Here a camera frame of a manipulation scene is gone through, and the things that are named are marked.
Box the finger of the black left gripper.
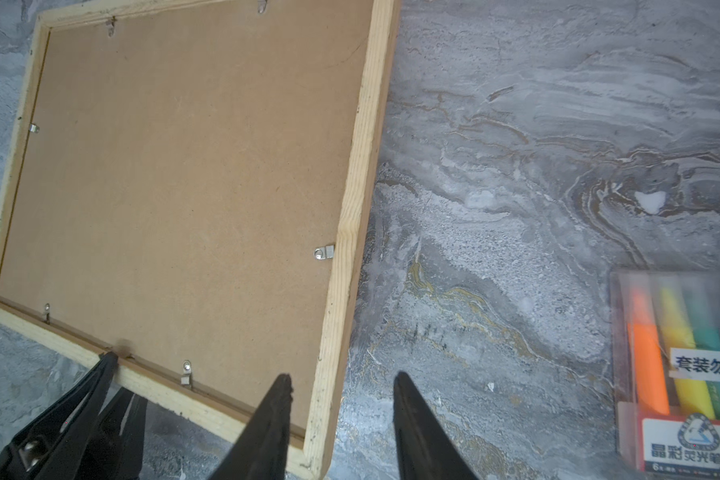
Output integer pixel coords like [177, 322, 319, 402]
[75, 388, 148, 480]
[0, 352, 118, 479]

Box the light wooden picture frame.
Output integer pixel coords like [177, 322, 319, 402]
[0, 1, 400, 479]

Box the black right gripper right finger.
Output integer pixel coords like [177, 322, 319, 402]
[393, 371, 477, 479]

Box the metal hanger clip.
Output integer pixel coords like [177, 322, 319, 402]
[313, 244, 335, 261]

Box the wooden backing board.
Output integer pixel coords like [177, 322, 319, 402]
[0, 1, 372, 429]

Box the coloured marker pack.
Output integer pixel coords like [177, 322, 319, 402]
[610, 270, 720, 479]

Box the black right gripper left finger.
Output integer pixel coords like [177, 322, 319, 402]
[210, 374, 293, 480]

